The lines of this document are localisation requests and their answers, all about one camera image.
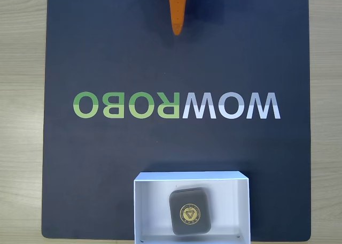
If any grey square case gold emblem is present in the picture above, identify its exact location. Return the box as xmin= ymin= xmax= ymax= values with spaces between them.
xmin=168 ymin=187 xmax=212 ymax=237

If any dark blue WOWROBO mat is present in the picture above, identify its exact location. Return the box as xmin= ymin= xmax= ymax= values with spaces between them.
xmin=41 ymin=0 xmax=312 ymax=241

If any white cardboard box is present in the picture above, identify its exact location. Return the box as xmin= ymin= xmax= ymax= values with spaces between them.
xmin=133 ymin=170 xmax=251 ymax=244

